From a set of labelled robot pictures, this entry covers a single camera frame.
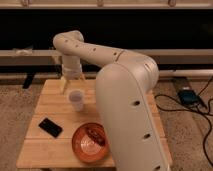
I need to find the wooden table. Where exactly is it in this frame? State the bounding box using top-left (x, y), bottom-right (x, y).
top-left (16, 78), bottom-right (173, 169)

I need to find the black smartphone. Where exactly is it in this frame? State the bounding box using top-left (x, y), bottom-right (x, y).
top-left (39, 118), bottom-right (63, 138)

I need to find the black cable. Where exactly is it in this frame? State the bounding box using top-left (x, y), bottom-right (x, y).
top-left (153, 76), bottom-right (213, 168)

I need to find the brown item in bowl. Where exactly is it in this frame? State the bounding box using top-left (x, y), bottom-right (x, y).
top-left (85, 127), bottom-right (105, 146)

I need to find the orange bowl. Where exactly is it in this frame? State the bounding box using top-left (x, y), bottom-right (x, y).
top-left (72, 123), bottom-right (109, 163)

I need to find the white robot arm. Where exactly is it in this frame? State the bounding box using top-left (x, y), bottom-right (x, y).
top-left (53, 31), bottom-right (170, 171)

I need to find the translucent plastic cup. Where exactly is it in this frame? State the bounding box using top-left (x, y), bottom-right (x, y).
top-left (68, 90), bottom-right (84, 112)

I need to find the black power adapter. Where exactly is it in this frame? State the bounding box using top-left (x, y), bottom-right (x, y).
top-left (178, 89), bottom-right (199, 106)

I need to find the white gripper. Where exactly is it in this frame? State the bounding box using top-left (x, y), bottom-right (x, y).
top-left (60, 55), bottom-right (86, 94)

